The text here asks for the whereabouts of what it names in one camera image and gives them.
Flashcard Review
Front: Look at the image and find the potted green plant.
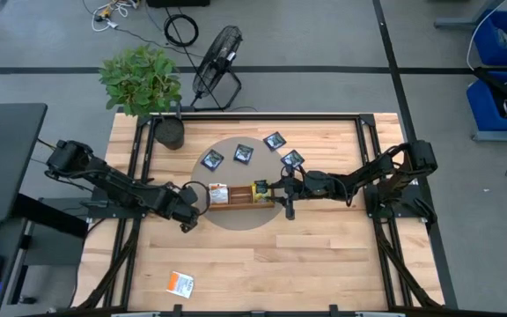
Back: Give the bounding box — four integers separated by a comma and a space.
98, 43, 187, 151

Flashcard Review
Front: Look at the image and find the round grey mat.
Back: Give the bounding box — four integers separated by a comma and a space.
190, 136, 292, 232

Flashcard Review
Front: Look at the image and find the black floor fan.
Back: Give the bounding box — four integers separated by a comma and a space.
190, 25, 244, 112

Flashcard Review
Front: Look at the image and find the black coiled cable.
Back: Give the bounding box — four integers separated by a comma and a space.
163, 12, 201, 48

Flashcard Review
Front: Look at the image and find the black desk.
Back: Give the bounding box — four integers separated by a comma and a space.
0, 102, 48, 224

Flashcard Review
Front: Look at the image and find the yellow green tea packet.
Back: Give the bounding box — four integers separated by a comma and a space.
251, 179, 272, 203

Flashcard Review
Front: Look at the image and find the wooden tea organizer box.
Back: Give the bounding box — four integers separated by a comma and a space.
206, 182, 276, 212

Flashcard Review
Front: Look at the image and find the white floor cable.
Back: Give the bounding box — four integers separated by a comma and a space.
465, 0, 507, 71

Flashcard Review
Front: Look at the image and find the blue storage bin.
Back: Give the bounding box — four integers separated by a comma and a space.
473, 9, 507, 68
465, 70, 507, 133

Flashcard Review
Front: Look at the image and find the black floor box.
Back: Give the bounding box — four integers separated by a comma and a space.
146, 0, 211, 9

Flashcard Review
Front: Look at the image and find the dark purple tea packet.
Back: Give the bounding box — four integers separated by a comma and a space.
262, 130, 288, 152
233, 144, 255, 166
280, 149, 306, 170
200, 149, 225, 172

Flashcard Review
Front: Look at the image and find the grey desk leg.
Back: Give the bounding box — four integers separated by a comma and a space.
433, 0, 507, 28

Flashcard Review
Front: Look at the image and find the orange white tea packet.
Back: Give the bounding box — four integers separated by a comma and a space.
165, 270, 195, 300
208, 182, 230, 206

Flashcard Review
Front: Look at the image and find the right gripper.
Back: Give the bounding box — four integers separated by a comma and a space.
267, 165, 338, 221

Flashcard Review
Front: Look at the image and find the white yellow cable bundle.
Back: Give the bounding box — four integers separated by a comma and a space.
89, 0, 143, 33

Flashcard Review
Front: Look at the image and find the black rod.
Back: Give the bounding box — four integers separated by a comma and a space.
472, 65, 507, 114

